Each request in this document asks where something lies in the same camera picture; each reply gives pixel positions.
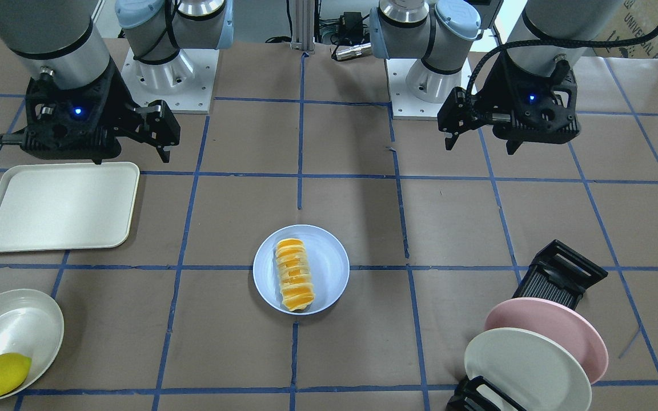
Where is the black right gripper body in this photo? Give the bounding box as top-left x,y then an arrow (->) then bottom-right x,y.
21,61 -> 135,160

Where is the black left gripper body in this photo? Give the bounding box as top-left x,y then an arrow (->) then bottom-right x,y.
480,51 -> 580,144

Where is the light blue plate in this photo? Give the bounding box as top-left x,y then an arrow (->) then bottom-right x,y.
253,224 -> 350,316

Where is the sliced bread loaf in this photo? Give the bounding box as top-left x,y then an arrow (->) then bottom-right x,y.
275,237 -> 316,312

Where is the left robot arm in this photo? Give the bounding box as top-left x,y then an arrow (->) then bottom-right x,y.
368,1 -> 658,155

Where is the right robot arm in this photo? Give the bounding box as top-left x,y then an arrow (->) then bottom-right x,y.
0,1 -> 234,164

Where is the cream round plate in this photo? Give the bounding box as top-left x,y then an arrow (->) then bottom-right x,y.
0,289 -> 65,400

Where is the pink plate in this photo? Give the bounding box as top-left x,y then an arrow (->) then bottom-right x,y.
484,297 -> 609,384

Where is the cream plate in rack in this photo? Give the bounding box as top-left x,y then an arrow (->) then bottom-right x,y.
464,328 -> 592,410

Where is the cream rectangular tray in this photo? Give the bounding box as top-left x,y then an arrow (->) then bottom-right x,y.
0,162 -> 139,253

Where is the silver metal cylinder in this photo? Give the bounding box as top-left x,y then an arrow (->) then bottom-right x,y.
332,42 -> 373,62

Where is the black dish rack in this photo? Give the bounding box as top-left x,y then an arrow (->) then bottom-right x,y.
446,240 -> 608,410

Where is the black power adapter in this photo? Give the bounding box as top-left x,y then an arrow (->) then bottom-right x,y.
339,11 -> 363,36

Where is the cardboard box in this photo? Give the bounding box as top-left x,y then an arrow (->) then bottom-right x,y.
593,1 -> 658,58

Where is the yellow lemon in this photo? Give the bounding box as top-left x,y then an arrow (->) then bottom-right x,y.
0,353 -> 32,396

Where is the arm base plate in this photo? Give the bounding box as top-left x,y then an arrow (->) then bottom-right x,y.
386,58 -> 472,120
121,49 -> 221,114

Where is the aluminium frame post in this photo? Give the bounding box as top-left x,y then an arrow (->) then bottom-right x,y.
288,1 -> 319,55

